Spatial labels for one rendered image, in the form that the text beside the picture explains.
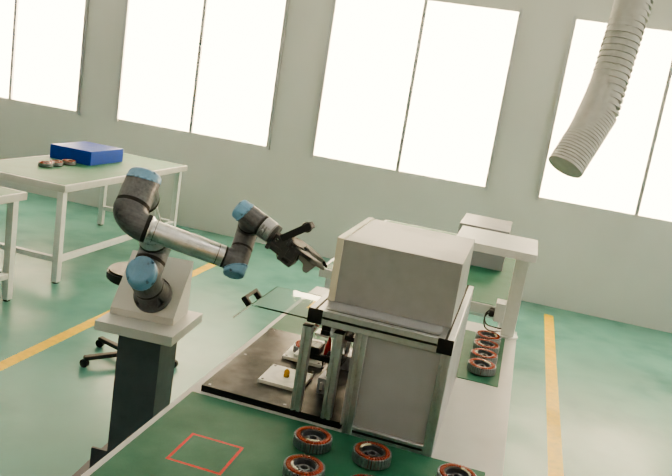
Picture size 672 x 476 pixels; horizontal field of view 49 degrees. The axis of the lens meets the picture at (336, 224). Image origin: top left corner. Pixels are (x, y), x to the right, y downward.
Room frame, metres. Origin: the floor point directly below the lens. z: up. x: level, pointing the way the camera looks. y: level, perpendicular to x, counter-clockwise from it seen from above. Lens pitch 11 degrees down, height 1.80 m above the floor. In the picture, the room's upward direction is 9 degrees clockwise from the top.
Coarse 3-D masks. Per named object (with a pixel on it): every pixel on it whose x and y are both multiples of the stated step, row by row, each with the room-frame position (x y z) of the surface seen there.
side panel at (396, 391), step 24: (360, 336) 2.06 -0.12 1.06; (360, 360) 2.06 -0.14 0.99; (384, 360) 2.05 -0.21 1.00; (408, 360) 2.04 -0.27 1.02; (432, 360) 2.02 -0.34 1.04; (360, 384) 2.07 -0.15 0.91; (384, 384) 2.05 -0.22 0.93; (408, 384) 2.03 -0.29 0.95; (432, 384) 2.02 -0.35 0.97; (360, 408) 2.06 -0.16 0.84; (384, 408) 2.05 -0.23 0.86; (408, 408) 2.03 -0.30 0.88; (432, 408) 2.00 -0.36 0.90; (360, 432) 2.05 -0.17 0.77; (384, 432) 2.04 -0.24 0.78; (408, 432) 2.03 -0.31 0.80; (432, 432) 2.00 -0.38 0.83
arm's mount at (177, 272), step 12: (132, 252) 2.92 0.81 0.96; (168, 264) 2.88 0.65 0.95; (180, 264) 2.89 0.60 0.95; (192, 264) 2.89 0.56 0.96; (168, 276) 2.85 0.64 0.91; (180, 276) 2.85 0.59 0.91; (120, 288) 2.81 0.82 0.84; (180, 288) 2.81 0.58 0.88; (120, 300) 2.77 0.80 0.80; (132, 300) 2.77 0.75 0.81; (180, 300) 2.78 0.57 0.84; (120, 312) 2.75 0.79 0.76; (132, 312) 2.74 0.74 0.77; (144, 312) 2.74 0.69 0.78; (156, 312) 2.74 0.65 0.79; (168, 312) 2.74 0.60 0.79; (180, 312) 2.80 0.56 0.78; (168, 324) 2.73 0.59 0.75
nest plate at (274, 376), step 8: (272, 368) 2.39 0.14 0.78; (280, 368) 2.40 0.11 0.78; (288, 368) 2.41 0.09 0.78; (264, 376) 2.31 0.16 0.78; (272, 376) 2.32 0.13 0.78; (280, 376) 2.33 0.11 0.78; (312, 376) 2.38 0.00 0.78; (272, 384) 2.27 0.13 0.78; (280, 384) 2.26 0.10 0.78; (288, 384) 2.27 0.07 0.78
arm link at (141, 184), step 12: (132, 168) 2.44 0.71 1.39; (144, 168) 2.43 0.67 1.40; (132, 180) 2.39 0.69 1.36; (144, 180) 2.40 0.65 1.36; (156, 180) 2.44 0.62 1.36; (120, 192) 2.38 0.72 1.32; (132, 192) 2.36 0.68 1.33; (144, 192) 2.38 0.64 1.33; (156, 192) 2.44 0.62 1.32; (144, 204) 2.36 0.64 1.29; (156, 204) 2.47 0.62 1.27; (156, 216) 2.55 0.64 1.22; (144, 252) 2.68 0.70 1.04; (156, 252) 2.68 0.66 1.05; (168, 252) 2.74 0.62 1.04
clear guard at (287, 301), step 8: (280, 288) 2.41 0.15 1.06; (264, 296) 2.29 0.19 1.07; (272, 296) 2.31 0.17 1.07; (280, 296) 2.32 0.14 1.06; (288, 296) 2.33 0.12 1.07; (296, 296) 2.35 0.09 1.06; (304, 296) 2.36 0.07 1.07; (312, 296) 2.37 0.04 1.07; (320, 296) 2.39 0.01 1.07; (256, 304) 2.20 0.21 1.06; (264, 304) 2.21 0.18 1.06; (272, 304) 2.22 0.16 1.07; (280, 304) 2.24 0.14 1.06; (288, 304) 2.25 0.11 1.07; (296, 304) 2.26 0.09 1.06; (304, 304) 2.27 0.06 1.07; (240, 312) 2.20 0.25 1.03; (280, 312) 2.17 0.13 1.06; (288, 312) 2.17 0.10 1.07; (296, 312) 2.18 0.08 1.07; (304, 312) 2.19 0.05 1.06
